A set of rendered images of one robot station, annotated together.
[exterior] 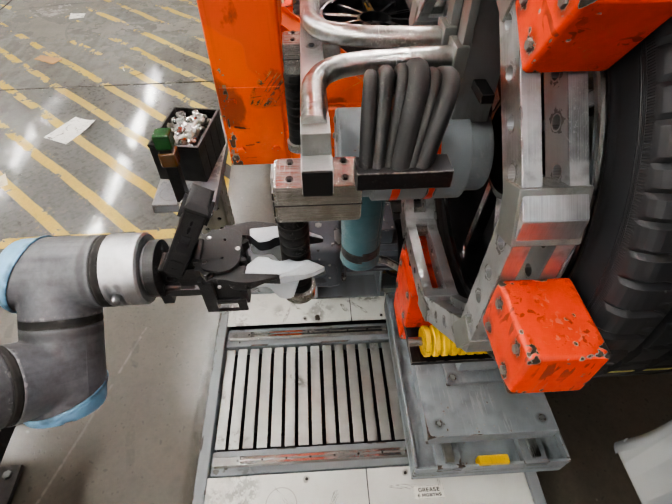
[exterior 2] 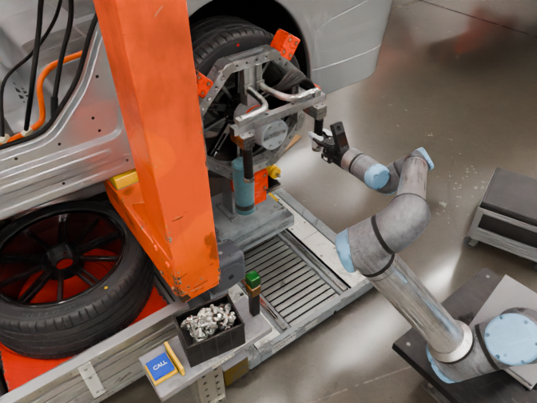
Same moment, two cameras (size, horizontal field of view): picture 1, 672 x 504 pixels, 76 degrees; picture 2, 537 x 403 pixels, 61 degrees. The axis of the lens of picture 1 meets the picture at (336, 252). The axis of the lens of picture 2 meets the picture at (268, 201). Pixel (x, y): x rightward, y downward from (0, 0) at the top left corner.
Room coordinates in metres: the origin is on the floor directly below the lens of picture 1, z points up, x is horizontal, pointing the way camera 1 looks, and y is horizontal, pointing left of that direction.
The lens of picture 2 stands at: (1.36, 1.27, 1.84)
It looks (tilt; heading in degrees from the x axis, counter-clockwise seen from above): 41 degrees down; 238
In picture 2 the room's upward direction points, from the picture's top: 1 degrees counter-clockwise
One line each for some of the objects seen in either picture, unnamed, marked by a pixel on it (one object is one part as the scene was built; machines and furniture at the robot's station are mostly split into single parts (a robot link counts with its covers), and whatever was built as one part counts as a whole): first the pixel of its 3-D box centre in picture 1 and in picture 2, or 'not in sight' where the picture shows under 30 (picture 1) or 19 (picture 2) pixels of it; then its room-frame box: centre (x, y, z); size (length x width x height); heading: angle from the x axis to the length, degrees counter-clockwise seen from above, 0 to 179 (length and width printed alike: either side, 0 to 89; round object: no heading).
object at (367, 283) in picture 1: (365, 259); (207, 257); (0.85, -0.09, 0.26); 0.42 x 0.18 x 0.35; 93
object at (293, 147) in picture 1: (296, 109); (248, 163); (0.70, 0.07, 0.83); 0.04 x 0.04 x 0.16
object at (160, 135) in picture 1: (163, 139); (252, 279); (0.89, 0.41, 0.64); 0.04 x 0.04 x 0.04; 3
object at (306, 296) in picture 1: (295, 252); (318, 133); (0.36, 0.05, 0.83); 0.04 x 0.04 x 0.16
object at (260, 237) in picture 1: (286, 247); (314, 141); (0.39, 0.06, 0.80); 0.09 x 0.03 x 0.06; 104
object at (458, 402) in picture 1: (480, 334); (235, 193); (0.55, -0.35, 0.32); 0.40 x 0.30 x 0.28; 3
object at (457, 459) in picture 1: (462, 371); (236, 220); (0.55, -0.35, 0.13); 0.50 x 0.36 x 0.10; 3
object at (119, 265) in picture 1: (134, 270); (352, 160); (0.34, 0.25, 0.81); 0.10 x 0.05 x 0.09; 3
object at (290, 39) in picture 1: (311, 51); (242, 137); (0.70, 0.04, 0.93); 0.09 x 0.05 x 0.05; 93
